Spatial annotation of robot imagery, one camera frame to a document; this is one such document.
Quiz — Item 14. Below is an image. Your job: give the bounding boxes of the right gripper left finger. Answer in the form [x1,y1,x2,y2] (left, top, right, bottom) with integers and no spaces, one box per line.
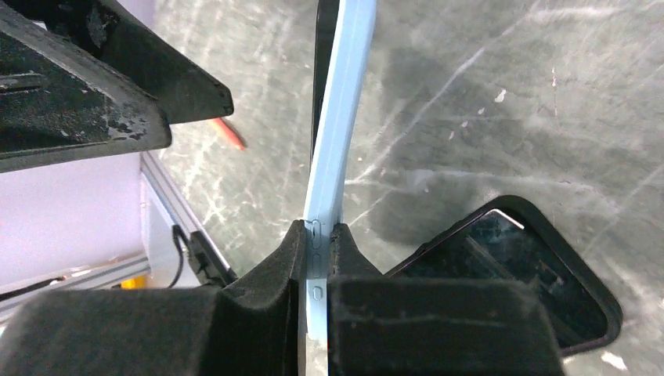
[1,220,306,375]

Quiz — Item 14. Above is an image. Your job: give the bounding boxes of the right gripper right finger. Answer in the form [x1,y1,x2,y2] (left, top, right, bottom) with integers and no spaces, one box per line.
[327,224,564,375]

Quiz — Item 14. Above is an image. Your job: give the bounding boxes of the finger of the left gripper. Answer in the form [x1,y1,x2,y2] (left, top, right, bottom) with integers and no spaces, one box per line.
[7,0,234,124]
[1,2,172,172]

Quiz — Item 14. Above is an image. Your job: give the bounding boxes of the light blue phone case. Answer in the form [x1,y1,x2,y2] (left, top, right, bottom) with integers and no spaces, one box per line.
[299,1,377,375]

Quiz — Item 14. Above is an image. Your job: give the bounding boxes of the purple phone black screen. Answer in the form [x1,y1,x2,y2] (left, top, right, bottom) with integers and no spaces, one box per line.
[391,208,616,350]

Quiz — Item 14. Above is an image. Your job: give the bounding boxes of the black phone face down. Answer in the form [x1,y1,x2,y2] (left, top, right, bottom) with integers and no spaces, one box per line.
[310,0,340,161]

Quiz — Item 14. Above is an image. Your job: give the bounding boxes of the orange pry stick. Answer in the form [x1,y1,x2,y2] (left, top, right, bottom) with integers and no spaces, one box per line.
[207,117,246,151]

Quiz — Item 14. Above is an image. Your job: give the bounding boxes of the aluminium frame rail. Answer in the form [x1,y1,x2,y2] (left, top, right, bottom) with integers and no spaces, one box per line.
[1,152,226,320]

